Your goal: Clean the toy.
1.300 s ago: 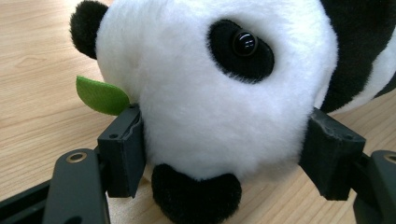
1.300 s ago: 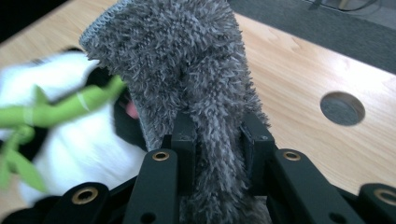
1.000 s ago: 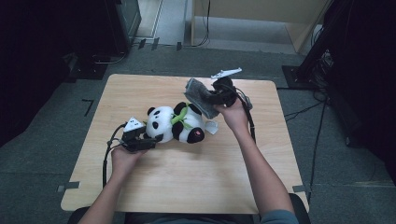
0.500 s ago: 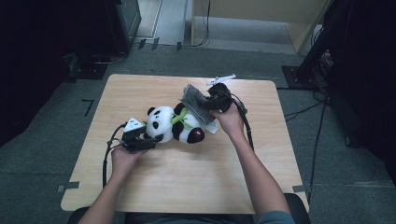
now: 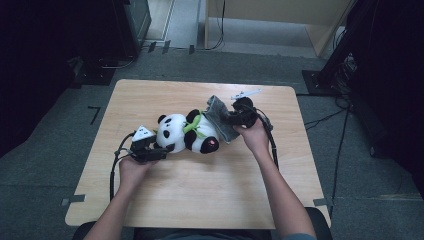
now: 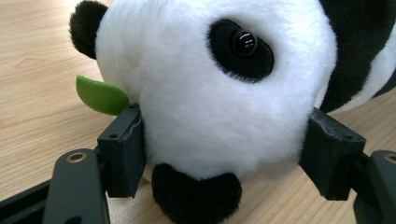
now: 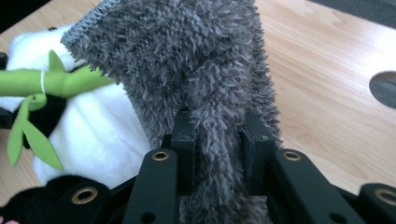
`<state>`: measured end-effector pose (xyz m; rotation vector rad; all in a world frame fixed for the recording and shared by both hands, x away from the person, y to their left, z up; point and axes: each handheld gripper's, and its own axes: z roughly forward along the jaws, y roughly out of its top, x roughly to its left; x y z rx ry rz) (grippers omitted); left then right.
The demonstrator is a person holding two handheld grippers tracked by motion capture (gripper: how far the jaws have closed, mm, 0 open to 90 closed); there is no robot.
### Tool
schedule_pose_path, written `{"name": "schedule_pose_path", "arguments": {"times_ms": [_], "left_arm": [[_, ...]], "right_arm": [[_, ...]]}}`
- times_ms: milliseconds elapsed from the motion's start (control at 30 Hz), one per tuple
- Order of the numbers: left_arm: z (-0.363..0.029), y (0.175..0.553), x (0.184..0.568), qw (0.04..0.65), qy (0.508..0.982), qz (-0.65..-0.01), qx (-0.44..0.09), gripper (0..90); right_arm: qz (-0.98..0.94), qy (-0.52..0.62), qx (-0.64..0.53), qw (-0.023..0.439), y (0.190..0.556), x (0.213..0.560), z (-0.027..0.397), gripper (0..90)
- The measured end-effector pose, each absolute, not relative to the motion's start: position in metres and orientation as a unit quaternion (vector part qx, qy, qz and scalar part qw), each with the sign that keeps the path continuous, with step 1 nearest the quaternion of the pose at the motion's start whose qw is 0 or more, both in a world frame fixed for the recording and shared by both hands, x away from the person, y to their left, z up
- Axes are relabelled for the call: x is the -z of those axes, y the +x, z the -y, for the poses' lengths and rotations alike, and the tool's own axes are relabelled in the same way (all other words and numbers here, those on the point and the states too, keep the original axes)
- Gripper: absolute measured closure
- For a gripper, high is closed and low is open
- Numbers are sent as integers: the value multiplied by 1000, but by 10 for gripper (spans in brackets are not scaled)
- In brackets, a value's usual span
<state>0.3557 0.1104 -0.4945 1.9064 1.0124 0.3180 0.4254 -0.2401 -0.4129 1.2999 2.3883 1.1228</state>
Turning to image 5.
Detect grey fuzzy cloth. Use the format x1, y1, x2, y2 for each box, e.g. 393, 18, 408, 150
203, 94, 242, 145

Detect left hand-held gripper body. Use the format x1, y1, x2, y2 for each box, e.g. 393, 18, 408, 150
129, 124, 158, 164

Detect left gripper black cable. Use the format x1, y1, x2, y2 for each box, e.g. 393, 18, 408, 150
109, 131, 138, 202

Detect black floor tape mark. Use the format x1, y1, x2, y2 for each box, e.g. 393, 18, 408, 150
87, 105, 102, 126

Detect long black floor cable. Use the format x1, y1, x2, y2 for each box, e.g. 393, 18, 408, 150
328, 106, 352, 221

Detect short black floor cable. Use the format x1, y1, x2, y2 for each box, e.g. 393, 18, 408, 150
304, 108, 348, 131

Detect black cabinet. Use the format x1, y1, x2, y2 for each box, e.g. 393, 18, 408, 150
112, 0, 153, 60

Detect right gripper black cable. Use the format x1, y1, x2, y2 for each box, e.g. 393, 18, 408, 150
246, 104, 281, 170

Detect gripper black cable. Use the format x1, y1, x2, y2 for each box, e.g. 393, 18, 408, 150
109, 131, 138, 202
246, 104, 281, 170

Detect panda plush toy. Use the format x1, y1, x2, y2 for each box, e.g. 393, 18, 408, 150
152, 108, 221, 155

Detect grey floor tape strip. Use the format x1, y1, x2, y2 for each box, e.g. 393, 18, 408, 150
60, 193, 87, 207
312, 197, 335, 208

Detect person's right hand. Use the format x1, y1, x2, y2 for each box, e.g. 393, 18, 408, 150
232, 117, 271, 157

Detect black metal stand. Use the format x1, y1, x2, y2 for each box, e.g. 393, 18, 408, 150
301, 0, 379, 98

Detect black hanging cable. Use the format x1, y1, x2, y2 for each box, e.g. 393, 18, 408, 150
204, 0, 227, 52

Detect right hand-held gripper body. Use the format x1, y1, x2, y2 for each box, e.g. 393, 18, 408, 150
227, 88, 264, 130

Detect person's left hand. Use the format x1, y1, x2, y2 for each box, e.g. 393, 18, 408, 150
118, 155, 158, 195

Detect black floor base plate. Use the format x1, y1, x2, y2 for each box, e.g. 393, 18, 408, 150
70, 57, 117, 88

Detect person's dark clothing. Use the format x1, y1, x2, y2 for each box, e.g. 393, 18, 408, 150
132, 227, 278, 240

